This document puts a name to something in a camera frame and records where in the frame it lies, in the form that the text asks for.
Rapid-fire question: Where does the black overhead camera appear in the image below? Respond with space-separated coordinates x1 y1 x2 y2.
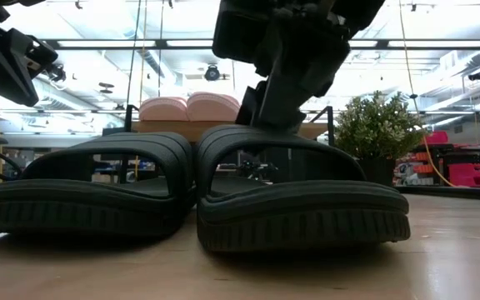
204 64 221 83

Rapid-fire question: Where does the yellow hanging cable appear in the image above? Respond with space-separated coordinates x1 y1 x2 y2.
397 0 458 188

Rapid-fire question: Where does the red plastic bin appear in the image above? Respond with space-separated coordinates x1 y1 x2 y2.
447 162 480 188
425 131 449 146

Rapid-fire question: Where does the black rubber slide sandal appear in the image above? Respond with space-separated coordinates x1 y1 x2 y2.
0 132 196 238
193 123 412 254

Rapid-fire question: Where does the black hanging cable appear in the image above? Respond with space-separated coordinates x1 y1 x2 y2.
125 0 142 108

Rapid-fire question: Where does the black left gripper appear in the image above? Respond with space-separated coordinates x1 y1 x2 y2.
0 3 60 108

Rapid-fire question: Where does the pink foam slide sandal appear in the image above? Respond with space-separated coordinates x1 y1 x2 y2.
138 96 190 123
186 92 241 123

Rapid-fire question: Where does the black background table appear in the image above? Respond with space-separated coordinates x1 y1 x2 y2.
427 143 480 166

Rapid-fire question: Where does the small green potted plant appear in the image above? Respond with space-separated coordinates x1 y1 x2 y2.
334 90 429 188

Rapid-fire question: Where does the black overhead crossbar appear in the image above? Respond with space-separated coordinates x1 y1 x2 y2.
42 38 480 50

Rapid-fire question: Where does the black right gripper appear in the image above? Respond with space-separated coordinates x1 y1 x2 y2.
212 0 385 130

